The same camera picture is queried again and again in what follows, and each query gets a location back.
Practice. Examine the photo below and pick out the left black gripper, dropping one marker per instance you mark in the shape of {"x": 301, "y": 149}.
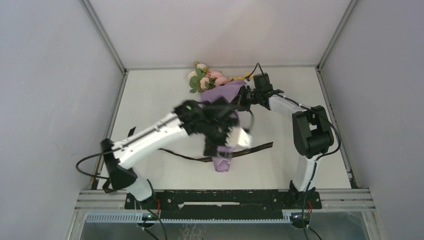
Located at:
{"x": 210, "y": 147}

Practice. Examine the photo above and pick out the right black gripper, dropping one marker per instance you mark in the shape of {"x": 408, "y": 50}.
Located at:
{"x": 242, "y": 106}

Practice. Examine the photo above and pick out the pink rose stem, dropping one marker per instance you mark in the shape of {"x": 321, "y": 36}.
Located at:
{"x": 213, "y": 79}

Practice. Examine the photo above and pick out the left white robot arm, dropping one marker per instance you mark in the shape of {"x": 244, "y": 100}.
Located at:
{"x": 182, "y": 122}

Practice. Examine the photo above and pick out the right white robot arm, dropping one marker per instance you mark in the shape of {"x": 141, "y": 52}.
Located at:
{"x": 314, "y": 136}

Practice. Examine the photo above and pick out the yellow rose stem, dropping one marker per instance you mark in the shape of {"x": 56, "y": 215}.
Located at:
{"x": 243, "y": 78}

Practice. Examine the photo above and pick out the white rose stem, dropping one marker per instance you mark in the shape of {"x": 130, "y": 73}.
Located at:
{"x": 200, "y": 70}

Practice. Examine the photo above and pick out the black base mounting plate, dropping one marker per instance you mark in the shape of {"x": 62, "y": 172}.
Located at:
{"x": 196, "y": 205}

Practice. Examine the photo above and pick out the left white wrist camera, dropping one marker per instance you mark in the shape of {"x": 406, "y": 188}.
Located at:
{"x": 239, "y": 137}

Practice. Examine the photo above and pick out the aluminium frame rail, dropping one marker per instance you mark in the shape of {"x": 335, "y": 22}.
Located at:
{"x": 322, "y": 200}

